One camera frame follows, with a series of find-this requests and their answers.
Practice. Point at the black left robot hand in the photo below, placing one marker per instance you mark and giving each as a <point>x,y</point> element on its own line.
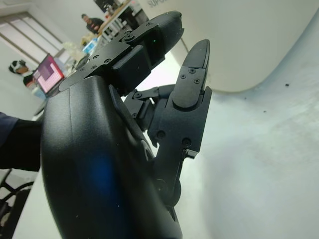
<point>99,154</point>

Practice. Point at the black office chair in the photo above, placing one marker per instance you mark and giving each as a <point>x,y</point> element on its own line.
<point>12,194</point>

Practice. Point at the person wearing headset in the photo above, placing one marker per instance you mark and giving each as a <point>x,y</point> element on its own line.
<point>21,72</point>

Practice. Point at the person in black shirt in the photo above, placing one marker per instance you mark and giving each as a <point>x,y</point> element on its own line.
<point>92,23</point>

